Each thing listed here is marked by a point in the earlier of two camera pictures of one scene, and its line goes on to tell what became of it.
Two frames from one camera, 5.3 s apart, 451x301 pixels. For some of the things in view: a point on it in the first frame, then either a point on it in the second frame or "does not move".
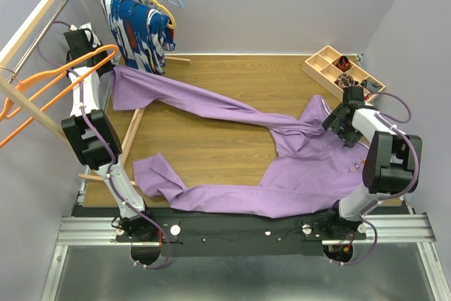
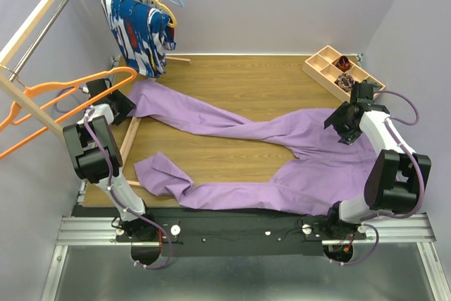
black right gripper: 349,138 does not move
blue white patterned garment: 141,35 does not move
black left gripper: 106,68 to 126,103
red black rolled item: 342,63 does not move
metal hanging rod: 48,24 does not move
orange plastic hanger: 5,116 to 10,118
